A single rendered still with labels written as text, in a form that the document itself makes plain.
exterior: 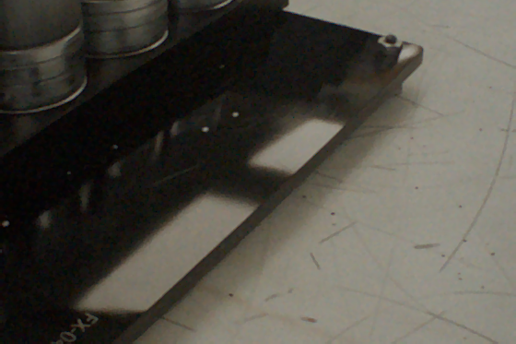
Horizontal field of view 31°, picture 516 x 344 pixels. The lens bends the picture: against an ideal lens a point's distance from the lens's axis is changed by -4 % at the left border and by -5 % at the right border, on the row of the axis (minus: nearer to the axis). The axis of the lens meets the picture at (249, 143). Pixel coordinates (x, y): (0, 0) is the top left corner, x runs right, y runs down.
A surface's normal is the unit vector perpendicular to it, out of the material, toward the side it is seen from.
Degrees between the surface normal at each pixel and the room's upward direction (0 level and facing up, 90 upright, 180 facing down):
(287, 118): 0
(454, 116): 0
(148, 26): 90
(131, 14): 90
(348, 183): 0
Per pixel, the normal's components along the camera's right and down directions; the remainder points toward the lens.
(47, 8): 0.66, 0.39
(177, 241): 0.01, -0.86
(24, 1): 0.36, 0.48
